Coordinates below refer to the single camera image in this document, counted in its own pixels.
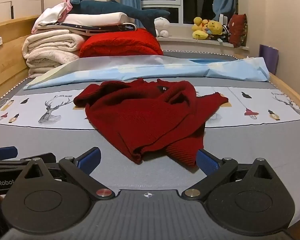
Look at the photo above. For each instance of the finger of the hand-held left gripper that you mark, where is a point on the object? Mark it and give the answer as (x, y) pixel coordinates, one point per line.
(2, 153)
(47, 157)

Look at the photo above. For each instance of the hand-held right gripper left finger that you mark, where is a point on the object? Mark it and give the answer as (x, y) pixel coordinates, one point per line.
(90, 158)

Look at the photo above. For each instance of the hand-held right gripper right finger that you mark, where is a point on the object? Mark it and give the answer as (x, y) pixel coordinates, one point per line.
(206, 162)

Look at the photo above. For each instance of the dark red knit sweater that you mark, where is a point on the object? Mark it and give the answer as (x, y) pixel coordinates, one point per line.
(145, 120)

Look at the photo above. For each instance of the grey deer print bedsheet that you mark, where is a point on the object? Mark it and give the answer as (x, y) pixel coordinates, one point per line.
(52, 140)

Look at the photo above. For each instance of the light blue sheet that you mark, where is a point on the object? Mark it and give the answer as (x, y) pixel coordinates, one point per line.
(140, 67)

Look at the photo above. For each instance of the cream folded blanket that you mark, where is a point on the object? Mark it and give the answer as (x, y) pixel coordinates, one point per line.
(50, 47)

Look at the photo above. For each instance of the red folded blanket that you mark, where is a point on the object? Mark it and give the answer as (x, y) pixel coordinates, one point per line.
(120, 42)

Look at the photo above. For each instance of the purple board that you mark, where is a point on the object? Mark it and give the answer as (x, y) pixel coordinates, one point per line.
(268, 57)

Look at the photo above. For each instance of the yellow plush toys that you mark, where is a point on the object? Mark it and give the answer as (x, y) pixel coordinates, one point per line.
(180, 41)

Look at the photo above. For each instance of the yellow duck plush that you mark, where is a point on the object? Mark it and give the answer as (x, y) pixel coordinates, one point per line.
(198, 28)

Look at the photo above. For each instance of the yellow bear plush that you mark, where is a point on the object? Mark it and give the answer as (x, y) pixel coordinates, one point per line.
(215, 28)

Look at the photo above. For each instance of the dark red cushion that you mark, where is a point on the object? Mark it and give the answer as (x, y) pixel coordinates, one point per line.
(237, 30)

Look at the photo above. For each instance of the white pillow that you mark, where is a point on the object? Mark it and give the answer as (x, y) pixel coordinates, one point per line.
(97, 18)

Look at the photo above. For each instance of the white and pink cloth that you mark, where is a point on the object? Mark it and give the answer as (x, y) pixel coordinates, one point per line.
(52, 12)

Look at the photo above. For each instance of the white plush toy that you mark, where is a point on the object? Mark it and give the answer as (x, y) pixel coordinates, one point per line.
(161, 23)

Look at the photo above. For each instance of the blue shark plush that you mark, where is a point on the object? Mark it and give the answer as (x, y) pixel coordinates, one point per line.
(110, 7)

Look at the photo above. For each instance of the white framed window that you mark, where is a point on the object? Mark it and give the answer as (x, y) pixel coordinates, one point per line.
(165, 2)

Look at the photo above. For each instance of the wooden bed frame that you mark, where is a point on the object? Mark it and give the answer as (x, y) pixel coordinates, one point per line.
(7, 65)

